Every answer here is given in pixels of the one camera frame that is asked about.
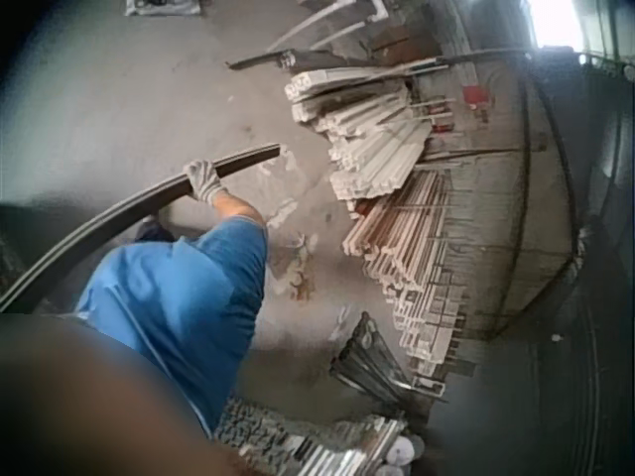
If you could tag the person's right hand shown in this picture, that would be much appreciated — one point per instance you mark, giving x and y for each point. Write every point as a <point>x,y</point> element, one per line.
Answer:
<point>206,179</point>

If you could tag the person's right fingers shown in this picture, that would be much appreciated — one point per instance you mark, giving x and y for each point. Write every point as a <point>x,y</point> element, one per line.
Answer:
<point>197,171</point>

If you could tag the long dark metal profile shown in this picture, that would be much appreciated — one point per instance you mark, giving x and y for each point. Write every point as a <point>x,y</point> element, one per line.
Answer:
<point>114,213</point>

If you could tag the person's legs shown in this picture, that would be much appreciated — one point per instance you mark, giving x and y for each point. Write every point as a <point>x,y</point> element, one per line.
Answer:
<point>153,232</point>

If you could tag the dark metal profile bar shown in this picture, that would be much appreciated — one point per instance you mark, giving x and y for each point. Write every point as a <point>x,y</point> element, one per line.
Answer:
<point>317,59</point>

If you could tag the white bag with dark items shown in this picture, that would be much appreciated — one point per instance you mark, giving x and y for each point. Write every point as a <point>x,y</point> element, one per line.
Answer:
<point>161,6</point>

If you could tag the white curved profile strips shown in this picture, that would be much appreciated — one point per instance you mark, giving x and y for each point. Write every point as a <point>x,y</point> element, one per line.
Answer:
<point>322,25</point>

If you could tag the pile of white aluminium profiles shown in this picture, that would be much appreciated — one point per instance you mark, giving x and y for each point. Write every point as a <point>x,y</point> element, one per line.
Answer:
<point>397,208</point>

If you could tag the bundle of dark metal profiles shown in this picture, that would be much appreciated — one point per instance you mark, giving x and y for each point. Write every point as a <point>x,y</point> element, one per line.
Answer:
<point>374,359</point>

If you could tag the grey patterned mat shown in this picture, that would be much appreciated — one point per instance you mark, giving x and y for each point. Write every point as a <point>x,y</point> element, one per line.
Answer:
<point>248,431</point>

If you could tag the heap of silver metal profiles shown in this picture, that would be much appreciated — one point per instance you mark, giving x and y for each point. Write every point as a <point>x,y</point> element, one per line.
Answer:
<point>337,446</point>

